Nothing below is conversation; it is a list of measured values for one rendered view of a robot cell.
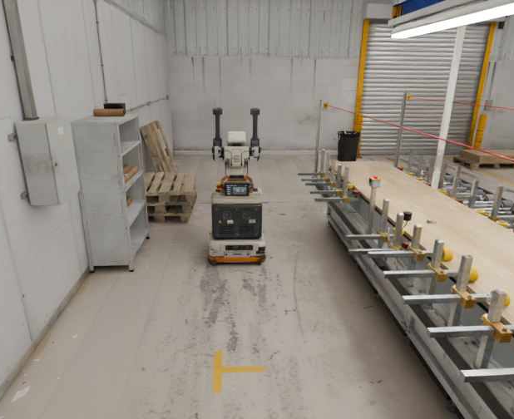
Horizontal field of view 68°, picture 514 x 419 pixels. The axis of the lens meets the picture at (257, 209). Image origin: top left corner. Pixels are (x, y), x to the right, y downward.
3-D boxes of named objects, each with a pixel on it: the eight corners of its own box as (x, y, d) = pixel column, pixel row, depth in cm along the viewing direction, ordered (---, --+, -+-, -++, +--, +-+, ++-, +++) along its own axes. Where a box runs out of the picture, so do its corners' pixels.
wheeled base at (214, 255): (266, 263, 416) (266, 243, 407) (208, 264, 412) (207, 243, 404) (262, 239, 479) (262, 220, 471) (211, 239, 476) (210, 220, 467)
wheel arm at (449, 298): (404, 304, 184) (405, 298, 183) (401, 301, 187) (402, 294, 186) (502, 302, 187) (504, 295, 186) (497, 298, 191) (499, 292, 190)
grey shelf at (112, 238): (90, 273, 398) (67, 122, 347) (114, 238, 483) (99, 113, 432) (133, 272, 401) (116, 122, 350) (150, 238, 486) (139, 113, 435)
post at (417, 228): (405, 294, 246) (417, 225, 230) (403, 291, 250) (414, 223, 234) (411, 293, 247) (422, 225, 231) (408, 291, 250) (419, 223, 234)
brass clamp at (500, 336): (497, 342, 160) (500, 332, 158) (477, 323, 172) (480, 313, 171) (511, 342, 160) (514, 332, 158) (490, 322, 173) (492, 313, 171)
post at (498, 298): (476, 382, 176) (499, 292, 160) (471, 377, 179) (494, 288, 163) (483, 382, 176) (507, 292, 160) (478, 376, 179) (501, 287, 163)
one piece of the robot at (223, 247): (258, 251, 410) (258, 244, 407) (219, 251, 408) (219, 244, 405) (258, 250, 412) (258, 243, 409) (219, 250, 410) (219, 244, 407)
